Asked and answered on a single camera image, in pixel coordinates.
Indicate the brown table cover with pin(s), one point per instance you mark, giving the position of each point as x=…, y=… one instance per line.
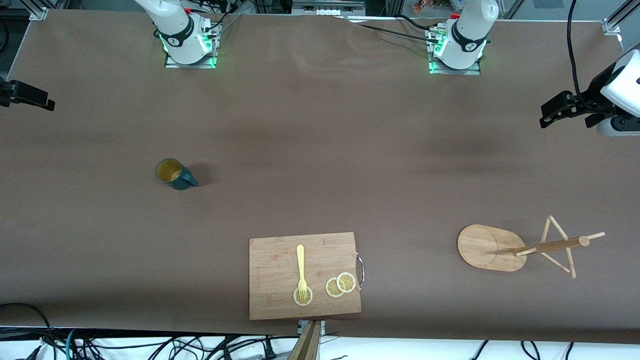
x=320, y=150

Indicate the wooden cutting board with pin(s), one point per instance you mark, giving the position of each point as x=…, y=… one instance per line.
x=275, y=270

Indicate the colourful toy pile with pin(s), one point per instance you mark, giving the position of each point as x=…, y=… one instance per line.
x=425, y=6

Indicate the lemon slice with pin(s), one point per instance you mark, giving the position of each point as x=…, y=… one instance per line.
x=308, y=299
x=346, y=282
x=331, y=289

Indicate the wooden mug rack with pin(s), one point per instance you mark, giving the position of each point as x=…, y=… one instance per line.
x=482, y=247

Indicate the dark green ribbed mug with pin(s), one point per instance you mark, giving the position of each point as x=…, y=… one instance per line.
x=168, y=171

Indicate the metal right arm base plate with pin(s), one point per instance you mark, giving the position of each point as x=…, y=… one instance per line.
x=190, y=64

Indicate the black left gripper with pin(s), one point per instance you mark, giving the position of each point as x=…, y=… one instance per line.
x=592, y=98

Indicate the metal mounting bracket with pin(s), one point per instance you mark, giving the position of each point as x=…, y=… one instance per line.
x=322, y=327

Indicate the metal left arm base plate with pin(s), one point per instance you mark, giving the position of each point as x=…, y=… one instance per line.
x=452, y=71

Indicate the grey power strip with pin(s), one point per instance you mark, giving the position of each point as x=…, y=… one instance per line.
x=327, y=7

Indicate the yellow plastic fork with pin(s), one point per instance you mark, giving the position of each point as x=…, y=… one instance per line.
x=300, y=260

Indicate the aluminium frame profile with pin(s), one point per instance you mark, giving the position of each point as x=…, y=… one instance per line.
x=39, y=11
x=612, y=25

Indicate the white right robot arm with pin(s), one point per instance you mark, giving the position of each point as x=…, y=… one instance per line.
x=175, y=35

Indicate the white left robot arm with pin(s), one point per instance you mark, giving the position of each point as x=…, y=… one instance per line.
x=465, y=35

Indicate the wooden beam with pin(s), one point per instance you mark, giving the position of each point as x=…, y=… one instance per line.
x=309, y=345

